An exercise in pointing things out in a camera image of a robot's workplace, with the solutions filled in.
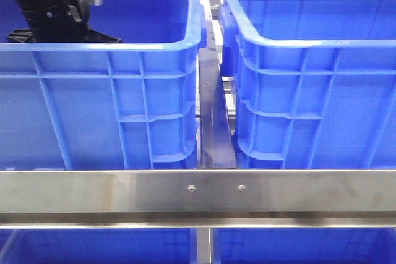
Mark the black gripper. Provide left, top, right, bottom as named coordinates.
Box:
left=7, top=0, right=121, bottom=43

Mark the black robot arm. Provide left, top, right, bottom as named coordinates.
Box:
left=7, top=0, right=122, bottom=43

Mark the left blue plastic crate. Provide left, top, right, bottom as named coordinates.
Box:
left=1, top=0, right=205, bottom=171

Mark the blue plastic crate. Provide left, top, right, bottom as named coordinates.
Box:
left=1, top=0, right=205, bottom=171
left=220, top=0, right=395, bottom=169

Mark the steel centre divider bar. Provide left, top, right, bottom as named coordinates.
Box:
left=199, top=48, right=237, bottom=169

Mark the lower left blue crate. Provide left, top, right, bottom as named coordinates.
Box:
left=1, top=229, right=197, bottom=263

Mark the right blue plastic crate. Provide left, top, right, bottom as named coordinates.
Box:
left=220, top=0, right=395, bottom=169

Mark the lower right blue crate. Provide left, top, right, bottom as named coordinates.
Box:
left=215, top=228, right=395, bottom=263

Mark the stainless steel rack rail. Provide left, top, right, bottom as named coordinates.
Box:
left=1, top=169, right=395, bottom=229

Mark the left rail screw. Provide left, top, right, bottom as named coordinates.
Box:
left=188, top=185, right=196, bottom=192

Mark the rail screw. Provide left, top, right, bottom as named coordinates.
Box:
left=188, top=185, right=196, bottom=192
left=238, top=184, right=246, bottom=192

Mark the right rail screw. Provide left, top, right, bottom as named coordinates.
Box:
left=238, top=184, right=246, bottom=192

